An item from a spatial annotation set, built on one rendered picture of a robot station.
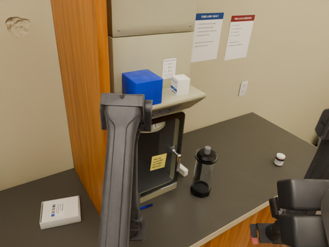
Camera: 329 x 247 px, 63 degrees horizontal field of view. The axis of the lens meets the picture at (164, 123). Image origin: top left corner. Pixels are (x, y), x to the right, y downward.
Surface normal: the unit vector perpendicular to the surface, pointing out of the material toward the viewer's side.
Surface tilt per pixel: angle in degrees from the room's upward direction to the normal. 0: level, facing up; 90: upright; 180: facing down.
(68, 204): 0
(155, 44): 90
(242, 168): 0
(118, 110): 44
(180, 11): 90
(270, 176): 0
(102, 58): 90
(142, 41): 90
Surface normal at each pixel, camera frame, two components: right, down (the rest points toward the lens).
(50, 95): 0.54, 0.46
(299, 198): 0.06, -0.26
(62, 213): 0.06, -0.86
